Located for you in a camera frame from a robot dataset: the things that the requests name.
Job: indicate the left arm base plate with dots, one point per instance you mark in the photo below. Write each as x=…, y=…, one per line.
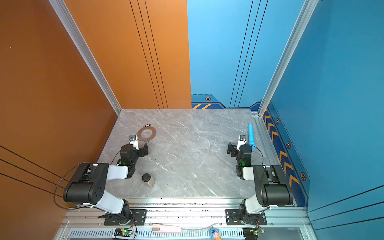
x=135, y=217

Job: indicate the perforated metal ring disc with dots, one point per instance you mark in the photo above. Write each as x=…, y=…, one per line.
x=146, y=133

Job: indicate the light blue cylinder tool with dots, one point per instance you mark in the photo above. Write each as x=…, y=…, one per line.
x=251, y=137

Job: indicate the small jar black lid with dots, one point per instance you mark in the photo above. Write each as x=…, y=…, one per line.
x=148, y=180

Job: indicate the right green circuit board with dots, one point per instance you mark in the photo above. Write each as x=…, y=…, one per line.
x=252, y=233

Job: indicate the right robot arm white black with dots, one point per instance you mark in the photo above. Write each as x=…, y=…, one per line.
x=271, y=188

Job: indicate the aluminium corner post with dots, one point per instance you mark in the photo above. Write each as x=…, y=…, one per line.
x=76, y=36
x=292, y=43

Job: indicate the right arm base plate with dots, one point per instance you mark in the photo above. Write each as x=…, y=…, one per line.
x=238, y=217

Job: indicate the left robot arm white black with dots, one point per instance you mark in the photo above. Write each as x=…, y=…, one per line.
x=88, y=187

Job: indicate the green circuit board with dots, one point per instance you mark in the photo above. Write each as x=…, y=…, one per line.
x=123, y=233
x=252, y=233

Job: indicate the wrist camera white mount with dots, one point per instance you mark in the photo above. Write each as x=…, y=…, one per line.
x=241, y=141
x=133, y=140

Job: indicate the colourful small packet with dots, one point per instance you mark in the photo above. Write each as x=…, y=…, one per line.
x=215, y=234

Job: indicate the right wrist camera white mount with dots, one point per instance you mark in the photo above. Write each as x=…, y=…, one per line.
x=241, y=141

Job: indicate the left aluminium corner post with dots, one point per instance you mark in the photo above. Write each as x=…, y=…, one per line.
x=76, y=36

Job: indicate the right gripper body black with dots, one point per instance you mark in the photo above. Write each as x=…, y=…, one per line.
x=232, y=149

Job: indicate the right aluminium corner post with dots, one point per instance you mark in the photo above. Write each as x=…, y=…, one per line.
x=292, y=43

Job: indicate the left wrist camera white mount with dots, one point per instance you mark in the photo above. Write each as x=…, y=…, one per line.
x=133, y=140

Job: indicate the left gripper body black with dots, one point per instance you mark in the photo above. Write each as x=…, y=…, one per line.
x=142, y=149

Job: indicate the aluminium front rail frame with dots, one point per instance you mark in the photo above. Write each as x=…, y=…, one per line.
x=196, y=216

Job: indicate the pink white box cutter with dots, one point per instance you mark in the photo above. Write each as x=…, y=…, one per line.
x=158, y=228

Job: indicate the left green circuit board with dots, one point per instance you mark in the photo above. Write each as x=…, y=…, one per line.
x=123, y=233

